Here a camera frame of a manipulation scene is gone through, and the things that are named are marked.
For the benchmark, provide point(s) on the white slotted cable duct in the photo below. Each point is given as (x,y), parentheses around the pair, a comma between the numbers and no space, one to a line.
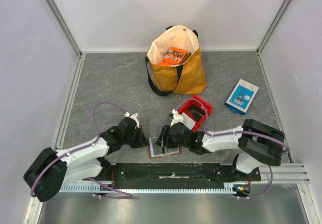
(91,187)

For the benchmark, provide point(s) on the blue white box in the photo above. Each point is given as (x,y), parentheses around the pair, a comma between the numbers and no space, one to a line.
(241,97)

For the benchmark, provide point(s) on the white card stack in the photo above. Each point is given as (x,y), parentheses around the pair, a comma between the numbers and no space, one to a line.
(188,122)

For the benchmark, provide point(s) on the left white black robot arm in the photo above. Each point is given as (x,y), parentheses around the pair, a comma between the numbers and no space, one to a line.
(52,170)

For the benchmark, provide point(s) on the red plastic bin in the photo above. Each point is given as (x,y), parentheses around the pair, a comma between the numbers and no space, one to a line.
(195,100)

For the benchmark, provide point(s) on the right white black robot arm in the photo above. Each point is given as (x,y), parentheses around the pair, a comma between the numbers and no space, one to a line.
(260,144)

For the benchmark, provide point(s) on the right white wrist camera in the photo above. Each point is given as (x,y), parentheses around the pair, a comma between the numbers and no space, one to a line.
(176,117)

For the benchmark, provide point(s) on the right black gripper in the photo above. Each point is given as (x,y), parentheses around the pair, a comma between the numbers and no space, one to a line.
(165,138)

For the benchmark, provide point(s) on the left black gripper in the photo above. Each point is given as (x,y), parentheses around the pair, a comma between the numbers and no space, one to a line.
(138,144)

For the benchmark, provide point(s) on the yellow tote bag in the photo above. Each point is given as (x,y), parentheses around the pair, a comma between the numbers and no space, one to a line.
(186,78)

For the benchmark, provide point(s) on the brown leather card holder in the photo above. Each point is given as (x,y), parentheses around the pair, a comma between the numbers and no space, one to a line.
(152,141)

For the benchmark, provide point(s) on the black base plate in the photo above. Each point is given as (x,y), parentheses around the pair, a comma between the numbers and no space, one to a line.
(173,175)

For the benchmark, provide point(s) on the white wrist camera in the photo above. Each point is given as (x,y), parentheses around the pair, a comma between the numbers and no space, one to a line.
(134,117)
(176,117)

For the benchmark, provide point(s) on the dark card stack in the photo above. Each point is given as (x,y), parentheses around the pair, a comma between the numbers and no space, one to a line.
(197,112)

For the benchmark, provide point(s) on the orange snack box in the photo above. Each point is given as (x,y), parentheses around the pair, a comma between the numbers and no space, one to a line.
(173,57)

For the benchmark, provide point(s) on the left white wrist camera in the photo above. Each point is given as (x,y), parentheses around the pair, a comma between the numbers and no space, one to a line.
(134,117)

